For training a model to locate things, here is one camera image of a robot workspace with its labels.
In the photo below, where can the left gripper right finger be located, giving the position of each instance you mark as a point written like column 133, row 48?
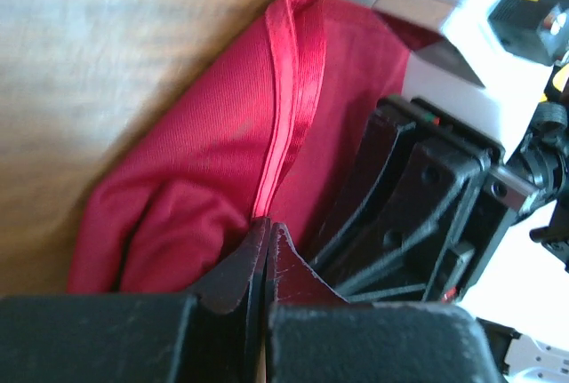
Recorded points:
column 315, row 335

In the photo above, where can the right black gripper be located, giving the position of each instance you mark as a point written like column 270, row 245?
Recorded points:
column 429, row 199

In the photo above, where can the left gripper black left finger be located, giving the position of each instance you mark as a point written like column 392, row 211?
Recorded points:
column 206, row 333

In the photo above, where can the red cloth napkin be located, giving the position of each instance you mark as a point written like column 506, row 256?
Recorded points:
column 270, row 129

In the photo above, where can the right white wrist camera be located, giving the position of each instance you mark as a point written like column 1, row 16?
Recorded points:
column 465, row 71

